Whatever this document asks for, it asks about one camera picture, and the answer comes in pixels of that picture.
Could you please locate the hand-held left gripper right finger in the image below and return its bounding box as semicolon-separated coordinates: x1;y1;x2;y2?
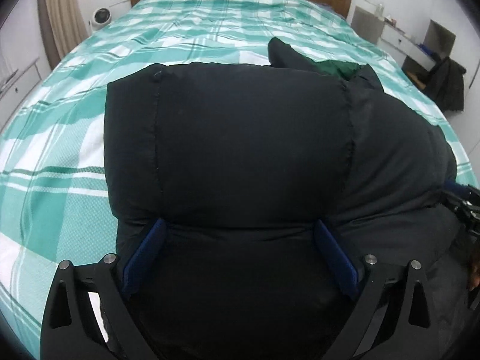
315;219;437;360

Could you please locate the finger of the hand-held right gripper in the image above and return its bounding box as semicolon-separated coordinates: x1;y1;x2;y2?
443;181;480;199
448;199;480;234

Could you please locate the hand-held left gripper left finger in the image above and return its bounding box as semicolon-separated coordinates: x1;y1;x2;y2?
39;217;167;360

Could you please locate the black puffer jacket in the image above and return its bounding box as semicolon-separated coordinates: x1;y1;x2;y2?
99;37;480;360

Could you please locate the person's right hand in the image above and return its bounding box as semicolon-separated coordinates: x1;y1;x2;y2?
467;255;480;292

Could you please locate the dark coat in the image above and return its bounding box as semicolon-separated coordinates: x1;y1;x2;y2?
425;56;467;113

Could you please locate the wooden chair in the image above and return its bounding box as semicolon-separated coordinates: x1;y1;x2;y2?
406;70;429;90

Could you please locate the green plaid bedsheet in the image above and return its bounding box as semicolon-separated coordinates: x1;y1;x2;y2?
0;0;478;347

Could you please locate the white desk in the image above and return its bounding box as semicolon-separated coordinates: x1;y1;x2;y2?
350;5;436;69

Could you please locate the white window cabinet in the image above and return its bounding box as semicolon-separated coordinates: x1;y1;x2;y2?
0;58;40;121

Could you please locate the small white fan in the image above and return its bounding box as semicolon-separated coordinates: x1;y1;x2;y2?
88;8;110;31

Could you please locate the beige curtain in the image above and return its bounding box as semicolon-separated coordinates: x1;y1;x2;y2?
37;0;95;73

